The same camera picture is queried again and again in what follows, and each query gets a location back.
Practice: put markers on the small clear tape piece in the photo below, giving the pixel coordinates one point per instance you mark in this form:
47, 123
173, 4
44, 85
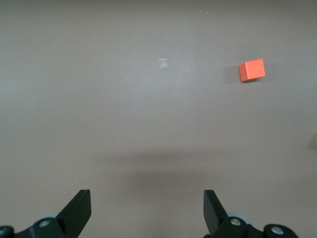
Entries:
163, 63

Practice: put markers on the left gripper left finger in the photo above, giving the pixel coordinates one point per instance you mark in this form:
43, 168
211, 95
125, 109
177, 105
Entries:
76, 213

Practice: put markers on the orange wooden block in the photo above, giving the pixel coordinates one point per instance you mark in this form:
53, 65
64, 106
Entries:
253, 70

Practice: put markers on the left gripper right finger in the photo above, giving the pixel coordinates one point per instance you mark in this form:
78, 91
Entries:
213, 213

